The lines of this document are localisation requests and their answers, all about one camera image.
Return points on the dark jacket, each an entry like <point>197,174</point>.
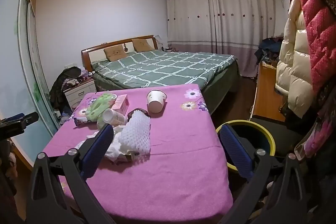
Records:
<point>59,87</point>

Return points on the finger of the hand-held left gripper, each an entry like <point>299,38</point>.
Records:
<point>18,121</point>

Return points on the wooden cabinet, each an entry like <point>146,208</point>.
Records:
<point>265,92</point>

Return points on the yellow-rimmed dark waste bin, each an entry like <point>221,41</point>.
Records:
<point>271,145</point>

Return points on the white tissue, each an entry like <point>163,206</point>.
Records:
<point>115,146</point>

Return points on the bed with green checked duvet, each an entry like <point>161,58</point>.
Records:
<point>162,66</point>

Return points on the white paper cup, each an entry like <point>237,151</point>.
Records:
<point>156,102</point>

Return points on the white foam net sleeve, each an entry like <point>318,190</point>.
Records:
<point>137,134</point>

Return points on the pink cardboard box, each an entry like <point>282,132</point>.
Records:
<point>121,104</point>

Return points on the white wooden nightstand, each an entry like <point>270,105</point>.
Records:
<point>80,94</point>

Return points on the red dotted puffer jacket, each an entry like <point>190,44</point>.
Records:
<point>320,37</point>

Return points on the pink and white curtain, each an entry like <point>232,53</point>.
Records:
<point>223,24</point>

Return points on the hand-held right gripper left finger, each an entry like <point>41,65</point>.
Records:
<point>97,148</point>

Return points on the brown pillow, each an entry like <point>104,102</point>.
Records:
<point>115,54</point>
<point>143,45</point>

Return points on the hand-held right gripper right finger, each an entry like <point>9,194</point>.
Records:
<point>236,150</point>

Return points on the cream puffer jacket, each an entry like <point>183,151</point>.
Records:
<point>294,64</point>

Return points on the white wall socket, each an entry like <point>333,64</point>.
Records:
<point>71,65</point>

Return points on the purple snack packet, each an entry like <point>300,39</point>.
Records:
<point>81,119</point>

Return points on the pile of dark clothes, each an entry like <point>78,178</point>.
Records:
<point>270,49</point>

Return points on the brown plastic tray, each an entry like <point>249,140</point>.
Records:
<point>140,111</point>

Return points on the pink floral tablecloth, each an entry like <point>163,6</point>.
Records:
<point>170,161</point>

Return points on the pink floral garment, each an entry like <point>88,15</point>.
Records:
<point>320,134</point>

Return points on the green plastic packaging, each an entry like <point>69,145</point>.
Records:
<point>101,103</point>

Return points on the clear plastic cup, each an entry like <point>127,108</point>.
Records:
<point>115,117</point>

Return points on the sliding wardrobe door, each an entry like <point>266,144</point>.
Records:
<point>23,69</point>

